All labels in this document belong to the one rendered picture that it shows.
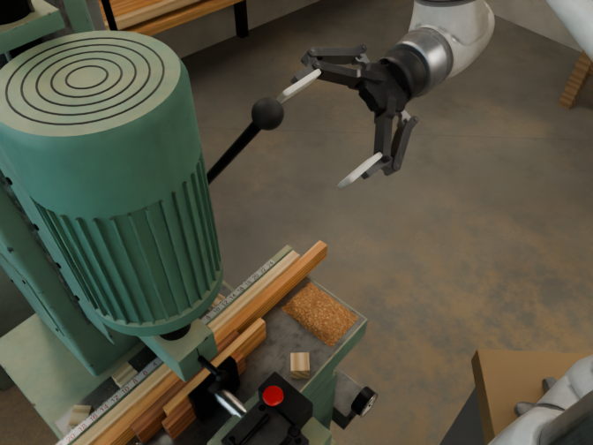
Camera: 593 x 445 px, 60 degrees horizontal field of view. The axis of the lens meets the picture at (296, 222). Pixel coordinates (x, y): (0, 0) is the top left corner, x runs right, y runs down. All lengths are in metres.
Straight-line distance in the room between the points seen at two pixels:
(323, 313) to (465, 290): 1.31
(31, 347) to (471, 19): 1.02
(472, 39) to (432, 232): 1.60
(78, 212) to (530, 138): 2.74
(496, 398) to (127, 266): 0.92
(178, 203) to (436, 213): 2.03
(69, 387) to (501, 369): 0.92
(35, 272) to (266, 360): 0.41
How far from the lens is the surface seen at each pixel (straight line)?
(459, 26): 0.84
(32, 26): 0.59
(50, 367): 1.17
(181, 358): 0.79
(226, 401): 0.87
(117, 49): 0.54
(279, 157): 2.66
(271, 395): 0.80
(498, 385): 1.28
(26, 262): 0.83
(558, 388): 1.07
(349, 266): 2.20
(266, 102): 0.54
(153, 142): 0.45
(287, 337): 0.98
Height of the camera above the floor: 1.76
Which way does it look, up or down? 49 degrees down
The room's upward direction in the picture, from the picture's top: straight up
